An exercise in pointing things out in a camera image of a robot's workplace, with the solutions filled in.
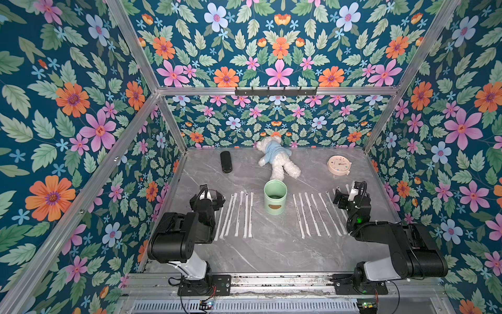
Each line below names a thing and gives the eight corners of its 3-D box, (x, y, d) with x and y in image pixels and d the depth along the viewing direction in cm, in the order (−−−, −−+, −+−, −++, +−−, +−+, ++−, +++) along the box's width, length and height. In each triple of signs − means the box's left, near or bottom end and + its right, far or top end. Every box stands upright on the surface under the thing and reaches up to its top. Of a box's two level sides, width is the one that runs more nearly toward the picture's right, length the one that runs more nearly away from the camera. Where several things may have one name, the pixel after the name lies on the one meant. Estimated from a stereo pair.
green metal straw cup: (264, 215, 94) (263, 201, 83) (264, 195, 101) (263, 179, 90) (285, 215, 94) (288, 201, 83) (284, 195, 101) (286, 179, 90)
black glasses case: (223, 174, 110) (222, 171, 108) (220, 154, 120) (219, 151, 118) (233, 172, 111) (232, 169, 109) (230, 152, 121) (229, 150, 119)
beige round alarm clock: (329, 175, 110) (330, 171, 107) (325, 159, 118) (326, 155, 115) (352, 175, 110) (354, 171, 107) (346, 159, 118) (348, 155, 115)
